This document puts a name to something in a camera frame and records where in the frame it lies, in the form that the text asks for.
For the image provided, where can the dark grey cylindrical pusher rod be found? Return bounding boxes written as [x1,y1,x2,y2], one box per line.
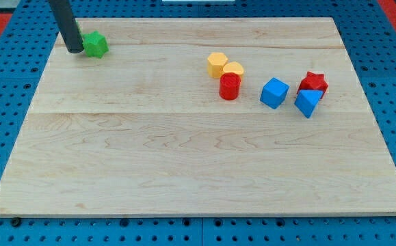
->
[48,0,84,53]

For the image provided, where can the green star block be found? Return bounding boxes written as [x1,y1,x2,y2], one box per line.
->
[83,31,109,59]

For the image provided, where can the red star block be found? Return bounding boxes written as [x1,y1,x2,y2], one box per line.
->
[297,71,328,98]

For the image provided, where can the yellow hexagon block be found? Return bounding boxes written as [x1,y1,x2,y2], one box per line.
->
[207,53,228,78]

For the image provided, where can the yellow heart block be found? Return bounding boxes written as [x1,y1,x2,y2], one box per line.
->
[222,61,245,81]

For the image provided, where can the red cylinder block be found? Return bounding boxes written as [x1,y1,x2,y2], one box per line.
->
[219,72,241,100]

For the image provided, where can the blue cube block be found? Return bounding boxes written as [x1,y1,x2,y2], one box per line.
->
[260,77,289,109]

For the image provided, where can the blue triangle block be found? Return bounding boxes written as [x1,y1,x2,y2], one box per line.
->
[294,90,323,118]

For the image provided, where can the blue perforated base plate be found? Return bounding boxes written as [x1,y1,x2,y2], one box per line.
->
[0,1,396,245]

